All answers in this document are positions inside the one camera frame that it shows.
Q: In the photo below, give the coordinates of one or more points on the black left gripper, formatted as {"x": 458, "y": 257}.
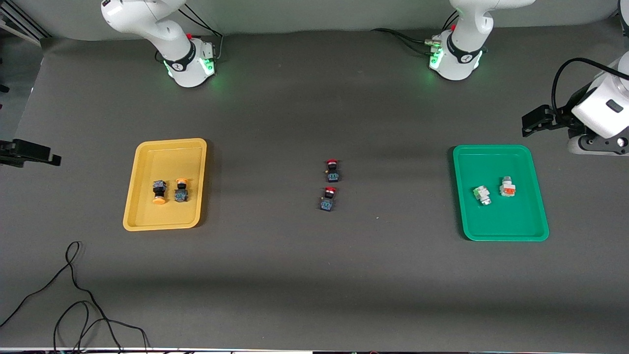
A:
{"x": 561, "y": 118}

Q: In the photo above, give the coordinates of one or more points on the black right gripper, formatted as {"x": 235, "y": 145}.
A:
{"x": 19, "y": 150}

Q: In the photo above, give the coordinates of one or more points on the orange white switch block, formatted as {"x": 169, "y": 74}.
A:
{"x": 507, "y": 189}

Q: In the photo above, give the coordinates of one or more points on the green push button white body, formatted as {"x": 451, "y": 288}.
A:
{"x": 482, "y": 194}

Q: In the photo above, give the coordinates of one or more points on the yellow mushroom push button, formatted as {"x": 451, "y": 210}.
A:
{"x": 181, "y": 195}
{"x": 158, "y": 189}

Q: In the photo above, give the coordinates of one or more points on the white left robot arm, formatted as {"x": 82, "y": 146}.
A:
{"x": 459, "y": 54}

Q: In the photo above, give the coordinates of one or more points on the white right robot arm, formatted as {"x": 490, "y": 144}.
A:
{"x": 167, "y": 29}

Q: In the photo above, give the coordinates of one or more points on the green plastic tray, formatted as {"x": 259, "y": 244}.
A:
{"x": 501, "y": 221}

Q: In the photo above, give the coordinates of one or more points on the yellow plastic tray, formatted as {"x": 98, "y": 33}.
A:
{"x": 189, "y": 157}

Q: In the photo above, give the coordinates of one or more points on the red mushroom push button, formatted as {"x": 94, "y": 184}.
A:
{"x": 333, "y": 174}
{"x": 327, "y": 204}

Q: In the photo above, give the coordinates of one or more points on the grey table mat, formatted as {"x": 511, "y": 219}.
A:
{"x": 314, "y": 275}

